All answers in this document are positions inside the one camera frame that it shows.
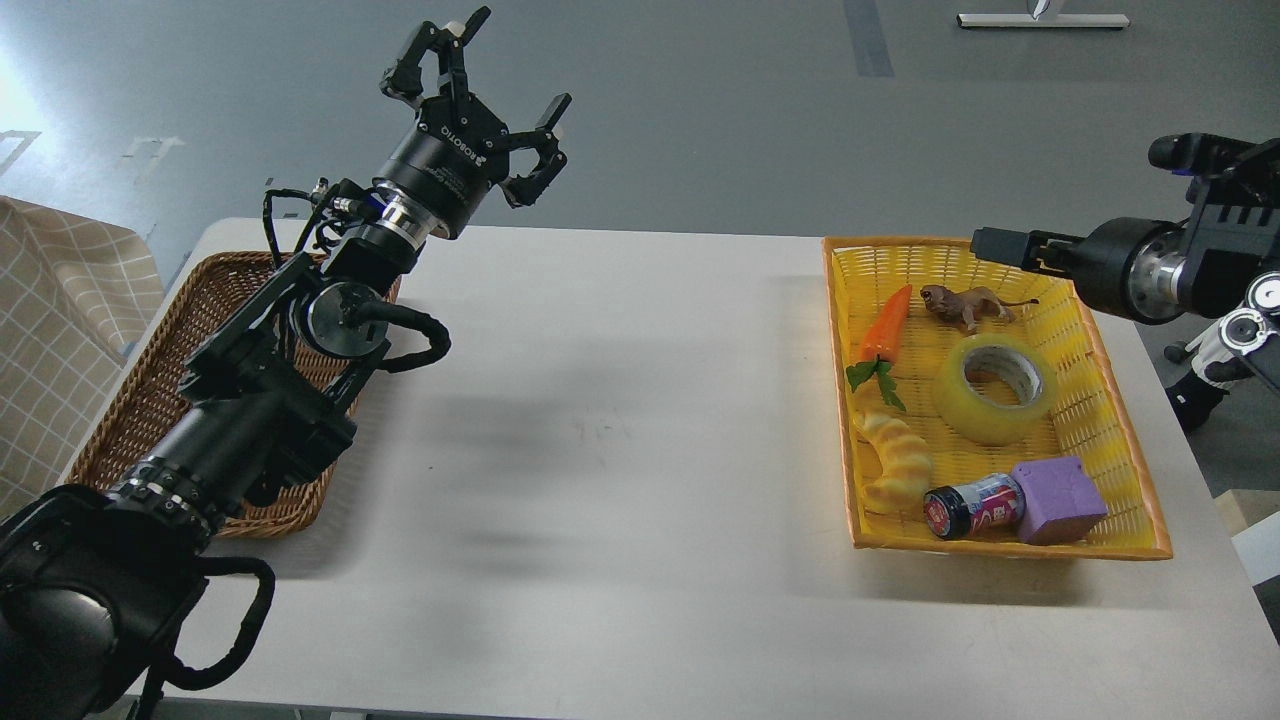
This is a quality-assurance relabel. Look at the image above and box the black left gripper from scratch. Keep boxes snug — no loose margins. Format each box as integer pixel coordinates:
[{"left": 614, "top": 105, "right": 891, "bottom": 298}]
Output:
[{"left": 378, "top": 6, "right": 573, "bottom": 241}]

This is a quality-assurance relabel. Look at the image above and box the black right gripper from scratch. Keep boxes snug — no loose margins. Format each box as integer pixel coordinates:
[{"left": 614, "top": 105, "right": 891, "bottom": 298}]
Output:
[{"left": 970, "top": 218, "right": 1185, "bottom": 323}]

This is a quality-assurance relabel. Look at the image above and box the yellow tape roll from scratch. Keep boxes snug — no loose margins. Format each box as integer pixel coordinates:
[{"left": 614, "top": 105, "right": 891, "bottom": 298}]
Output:
[{"left": 931, "top": 333, "right": 1059, "bottom": 446}]

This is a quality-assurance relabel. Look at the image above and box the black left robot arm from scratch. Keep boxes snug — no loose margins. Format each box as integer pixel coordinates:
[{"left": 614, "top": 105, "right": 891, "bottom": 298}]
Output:
[{"left": 3, "top": 6, "right": 571, "bottom": 719}]

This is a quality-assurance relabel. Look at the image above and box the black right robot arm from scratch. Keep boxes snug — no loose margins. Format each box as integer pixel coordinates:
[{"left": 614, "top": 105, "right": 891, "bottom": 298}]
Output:
[{"left": 970, "top": 133, "right": 1279, "bottom": 389}]

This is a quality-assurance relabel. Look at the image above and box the brown toy lion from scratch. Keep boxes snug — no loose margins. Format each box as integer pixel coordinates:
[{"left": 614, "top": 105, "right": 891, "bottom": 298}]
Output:
[{"left": 918, "top": 284, "right": 1041, "bottom": 334}]

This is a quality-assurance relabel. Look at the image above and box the yellow plastic basket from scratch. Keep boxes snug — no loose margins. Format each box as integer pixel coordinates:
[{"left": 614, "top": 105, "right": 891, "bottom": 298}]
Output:
[{"left": 823, "top": 236, "right": 1172, "bottom": 561}]

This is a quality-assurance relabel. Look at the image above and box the orange toy carrot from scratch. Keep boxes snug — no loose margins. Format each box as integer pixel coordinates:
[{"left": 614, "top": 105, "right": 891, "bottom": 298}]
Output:
[{"left": 845, "top": 284, "right": 913, "bottom": 413}]

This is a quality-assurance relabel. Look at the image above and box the black shoe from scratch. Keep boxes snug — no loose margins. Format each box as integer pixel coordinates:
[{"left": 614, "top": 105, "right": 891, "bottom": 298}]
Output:
[{"left": 1164, "top": 332, "right": 1243, "bottom": 432}]

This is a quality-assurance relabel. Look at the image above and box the white trouser leg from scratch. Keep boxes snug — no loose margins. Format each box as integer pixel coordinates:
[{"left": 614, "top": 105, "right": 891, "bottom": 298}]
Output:
[{"left": 1188, "top": 306, "right": 1270, "bottom": 389}]

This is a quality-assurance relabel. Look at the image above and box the toy croissant bread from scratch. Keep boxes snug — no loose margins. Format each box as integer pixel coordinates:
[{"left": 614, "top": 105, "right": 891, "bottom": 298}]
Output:
[{"left": 852, "top": 410, "right": 934, "bottom": 514}]

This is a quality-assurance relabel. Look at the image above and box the purple foam block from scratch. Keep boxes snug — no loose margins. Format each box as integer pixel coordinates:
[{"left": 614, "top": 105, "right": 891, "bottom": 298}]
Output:
[{"left": 1011, "top": 456, "right": 1108, "bottom": 546}]

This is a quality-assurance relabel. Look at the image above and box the brown wicker basket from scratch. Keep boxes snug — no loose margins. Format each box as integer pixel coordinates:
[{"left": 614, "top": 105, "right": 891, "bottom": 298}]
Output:
[{"left": 73, "top": 252, "right": 399, "bottom": 553}]

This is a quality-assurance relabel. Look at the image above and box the beige checkered cloth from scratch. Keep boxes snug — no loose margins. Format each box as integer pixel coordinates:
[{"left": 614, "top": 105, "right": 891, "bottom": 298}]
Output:
[{"left": 1, "top": 197, "right": 164, "bottom": 514}]

